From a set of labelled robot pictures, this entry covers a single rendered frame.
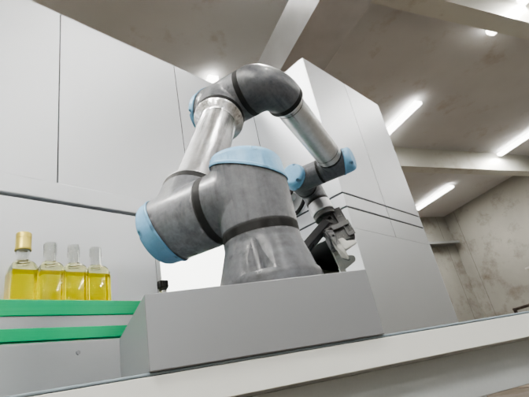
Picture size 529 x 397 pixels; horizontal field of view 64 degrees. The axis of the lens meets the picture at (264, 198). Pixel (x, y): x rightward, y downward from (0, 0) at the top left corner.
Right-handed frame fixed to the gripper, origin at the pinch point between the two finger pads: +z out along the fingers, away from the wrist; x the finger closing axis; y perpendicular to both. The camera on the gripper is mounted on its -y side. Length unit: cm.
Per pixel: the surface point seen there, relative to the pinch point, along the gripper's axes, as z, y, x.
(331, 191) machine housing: -46, 16, 33
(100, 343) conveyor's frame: 6, -59, -37
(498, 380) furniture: 41, 3, -50
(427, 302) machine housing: 2, 38, 71
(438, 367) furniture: 37, -5, -55
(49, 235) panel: -34, -74, -25
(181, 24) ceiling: -356, -8, 142
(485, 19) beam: -265, 294, 201
